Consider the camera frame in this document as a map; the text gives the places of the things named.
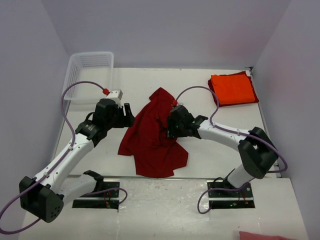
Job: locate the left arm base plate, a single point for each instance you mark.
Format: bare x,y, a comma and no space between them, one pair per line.
106,200

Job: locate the white plastic basket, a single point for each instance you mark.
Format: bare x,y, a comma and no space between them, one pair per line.
93,72

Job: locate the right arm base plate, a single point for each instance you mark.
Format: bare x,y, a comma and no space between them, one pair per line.
242,199

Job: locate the folded orange t shirt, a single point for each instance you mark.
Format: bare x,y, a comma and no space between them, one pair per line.
231,87

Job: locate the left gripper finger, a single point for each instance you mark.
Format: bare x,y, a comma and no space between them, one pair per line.
129,121
127,109

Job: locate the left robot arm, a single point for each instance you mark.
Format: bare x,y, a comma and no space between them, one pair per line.
45,194

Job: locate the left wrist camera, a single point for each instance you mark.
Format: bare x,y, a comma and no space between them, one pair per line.
115,95

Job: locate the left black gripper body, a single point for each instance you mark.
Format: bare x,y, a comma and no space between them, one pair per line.
119,120

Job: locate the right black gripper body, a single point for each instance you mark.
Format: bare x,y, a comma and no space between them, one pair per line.
175,129

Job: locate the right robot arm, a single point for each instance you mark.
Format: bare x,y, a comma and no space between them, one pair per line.
256,150

